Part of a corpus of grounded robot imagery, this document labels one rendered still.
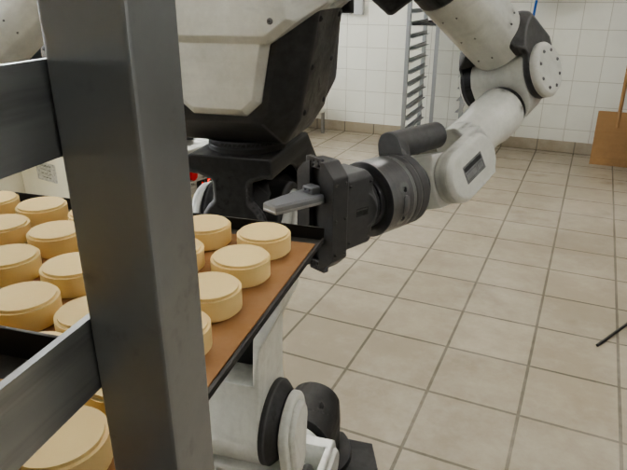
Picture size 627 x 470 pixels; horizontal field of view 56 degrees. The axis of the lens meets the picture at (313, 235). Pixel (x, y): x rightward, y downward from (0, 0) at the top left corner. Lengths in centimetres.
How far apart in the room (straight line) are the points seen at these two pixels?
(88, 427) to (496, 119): 67
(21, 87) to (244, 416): 82
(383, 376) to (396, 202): 156
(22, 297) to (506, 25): 68
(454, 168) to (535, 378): 163
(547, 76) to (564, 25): 447
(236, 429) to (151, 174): 81
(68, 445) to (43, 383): 11
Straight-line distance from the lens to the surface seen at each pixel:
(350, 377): 215
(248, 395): 95
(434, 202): 72
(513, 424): 205
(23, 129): 19
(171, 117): 20
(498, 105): 87
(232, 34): 76
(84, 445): 32
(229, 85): 78
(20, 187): 232
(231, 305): 44
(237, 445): 99
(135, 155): 19
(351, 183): 61
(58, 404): 22
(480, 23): 86
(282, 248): 53
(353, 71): 579
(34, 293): 47
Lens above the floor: 126
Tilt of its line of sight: 22 degrees down
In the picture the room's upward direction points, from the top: straight up
